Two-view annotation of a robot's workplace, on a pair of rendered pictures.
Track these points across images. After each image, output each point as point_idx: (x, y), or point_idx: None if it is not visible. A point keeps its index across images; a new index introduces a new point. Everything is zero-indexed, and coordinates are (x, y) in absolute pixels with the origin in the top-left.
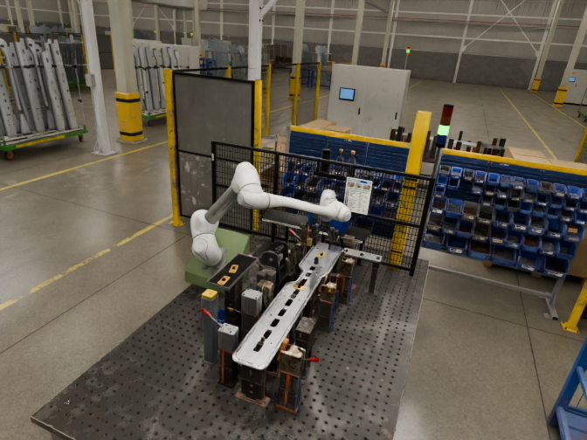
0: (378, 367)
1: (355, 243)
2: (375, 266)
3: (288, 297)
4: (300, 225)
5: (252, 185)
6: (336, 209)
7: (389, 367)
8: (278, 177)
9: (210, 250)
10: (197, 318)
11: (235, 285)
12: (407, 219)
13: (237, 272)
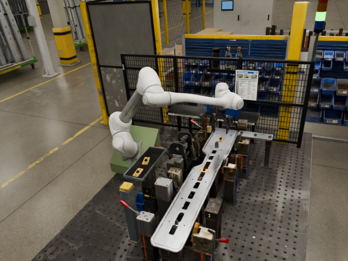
0: (281, 234)
1: (248, 125)
2: (267, 144)
3: (196, 180)
4: (199, 116)
5: (153, 86)
6: (230, 99)
7: (290, 234)
8: (177, 77)
9: (127, 145)
10: None
11: (148, 174)
12: (291, 100)
13: (148, 164)
